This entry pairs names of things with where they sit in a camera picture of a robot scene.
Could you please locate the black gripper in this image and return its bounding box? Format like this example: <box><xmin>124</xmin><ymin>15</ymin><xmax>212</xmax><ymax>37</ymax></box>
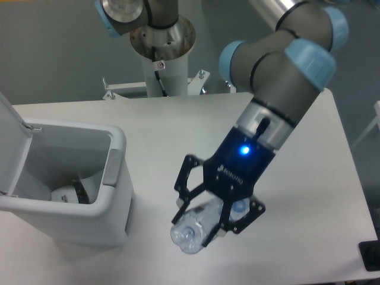
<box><xmin>172</xmin><ymin>127</ymin><xmax>275</xmax><ymax>248</ymax></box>

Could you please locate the clear crushed plastic bottle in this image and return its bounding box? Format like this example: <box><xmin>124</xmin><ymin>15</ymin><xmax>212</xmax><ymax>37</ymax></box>
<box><xmin>170</xmin><ymin>198</ymin><xmax>249</xmax><ymax>255</ymax></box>

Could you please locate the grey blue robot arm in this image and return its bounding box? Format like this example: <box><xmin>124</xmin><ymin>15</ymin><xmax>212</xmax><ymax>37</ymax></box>
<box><xmin>95</xmin><ymin>1</ymin><xmax>349</xmax><ymax>254</ymax></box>

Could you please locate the white trash can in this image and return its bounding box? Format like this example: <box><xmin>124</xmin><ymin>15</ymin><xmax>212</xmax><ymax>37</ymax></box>
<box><xmin>1</xmin><ymin>118</ymin><xmax>133</xmax><ymax>246</ymax></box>

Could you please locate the white paper trash in can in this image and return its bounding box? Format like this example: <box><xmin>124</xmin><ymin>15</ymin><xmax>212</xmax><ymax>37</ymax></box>
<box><xmin>51</xmin><ymin>185</ymin><xmax>79</xmax><ymax>204</ymax></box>

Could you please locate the white trash can lid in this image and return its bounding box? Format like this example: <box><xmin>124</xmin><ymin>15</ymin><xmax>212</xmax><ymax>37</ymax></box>
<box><xmin>1</xmin><ymin>95</ymin><xmax>42</xmax><ymax>195</ymax></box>

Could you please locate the black object at table edge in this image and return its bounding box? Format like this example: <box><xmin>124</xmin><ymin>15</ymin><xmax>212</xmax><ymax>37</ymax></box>
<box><xmin>359</xmin><ymin>240</ymin><xmax>379</xmax><ymax>272</ymax></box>

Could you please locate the black cable on pedestal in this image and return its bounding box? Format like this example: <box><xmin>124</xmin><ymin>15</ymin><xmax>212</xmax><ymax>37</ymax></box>
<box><xmin>151</xmin><ymin>46</ymin><xmax>169</xmax><ymax>98</ymax></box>

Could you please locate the white pedestal base frame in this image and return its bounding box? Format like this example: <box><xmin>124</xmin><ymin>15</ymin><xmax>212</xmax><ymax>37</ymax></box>
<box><xmin>102</xmin><ymin>69</ymin><xmax>210</xmax><ymax>100</ymax></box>

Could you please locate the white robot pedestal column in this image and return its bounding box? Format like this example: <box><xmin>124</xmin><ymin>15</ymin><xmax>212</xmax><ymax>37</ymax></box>
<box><xmin>130</xmin><ymin>15</ymin><xmax>196</xmax><ymax>81</ymax></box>

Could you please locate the white frame at right edge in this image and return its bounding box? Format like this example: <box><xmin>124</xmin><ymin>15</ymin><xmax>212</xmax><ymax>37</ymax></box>
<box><xmin>352</xmin><ymin>101</ymin><xmax>379</xmax><ymax>148</ymax></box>

